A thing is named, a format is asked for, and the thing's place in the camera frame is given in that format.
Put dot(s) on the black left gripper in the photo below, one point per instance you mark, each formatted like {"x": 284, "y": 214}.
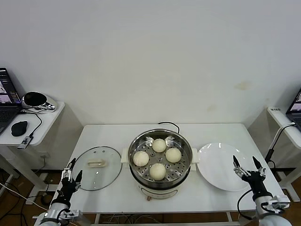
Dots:
{"x": 65, "y": 191}

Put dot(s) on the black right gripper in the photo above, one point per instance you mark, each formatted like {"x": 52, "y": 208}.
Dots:
{"x": 256, "y": 186}

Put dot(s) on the white steamed baozi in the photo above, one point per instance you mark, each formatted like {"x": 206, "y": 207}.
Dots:
{"x": 157, "y": 171}
{"x": 173, "y": 155}
{"x": 159, "y": 145}
{"x": 141, "y": 158}

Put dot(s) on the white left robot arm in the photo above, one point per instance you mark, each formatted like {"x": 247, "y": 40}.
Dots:
{"x": 53, "y": 213}

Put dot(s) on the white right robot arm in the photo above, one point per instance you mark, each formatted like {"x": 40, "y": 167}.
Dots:
{"x": 263, "y": 207}

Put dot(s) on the stainless steel steamer basket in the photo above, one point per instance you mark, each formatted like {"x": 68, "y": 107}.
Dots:
{"x": 141, "y": 143}

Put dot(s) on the black power adapter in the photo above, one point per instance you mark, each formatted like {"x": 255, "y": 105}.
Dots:
{"x": 269, "y": 154}

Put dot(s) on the white round plate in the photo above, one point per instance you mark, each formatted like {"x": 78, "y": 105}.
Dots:
{"x": 218, "y": 164}

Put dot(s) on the round brown floor object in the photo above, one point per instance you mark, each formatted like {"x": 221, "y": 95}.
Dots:
{"x": 45, "y": 199}

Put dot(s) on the grey usb hub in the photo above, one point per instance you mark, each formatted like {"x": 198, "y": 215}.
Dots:
{"x": 24, "y": 142}

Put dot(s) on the black computer mouse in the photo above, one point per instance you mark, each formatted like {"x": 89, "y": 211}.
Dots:
{"x": 20, "y": 128}

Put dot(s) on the dark open laptop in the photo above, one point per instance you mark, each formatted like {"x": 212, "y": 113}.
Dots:
{"x": 296, "y": 110}
{"x": 7, "y": 99}

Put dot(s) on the shiny chrome helmet object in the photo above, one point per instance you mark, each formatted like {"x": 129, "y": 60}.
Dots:
{"x": 36, "y": 100}

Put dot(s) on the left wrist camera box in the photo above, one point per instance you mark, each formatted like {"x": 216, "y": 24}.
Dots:
{"x": 74, "y": 213}

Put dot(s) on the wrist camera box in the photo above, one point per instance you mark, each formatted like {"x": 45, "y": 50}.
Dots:
{"x": 278, "y": 202}
{"x": 74, "y": 213}

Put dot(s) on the white wall socket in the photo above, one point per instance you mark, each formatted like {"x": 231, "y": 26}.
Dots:
{"x": 44, "y": 155}

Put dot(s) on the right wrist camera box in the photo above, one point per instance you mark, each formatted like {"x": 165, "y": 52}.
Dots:
{"x": 278, "y": 202}

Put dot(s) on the white main table frame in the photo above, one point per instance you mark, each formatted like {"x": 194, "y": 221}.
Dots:
{"x": 97, "y": 219}

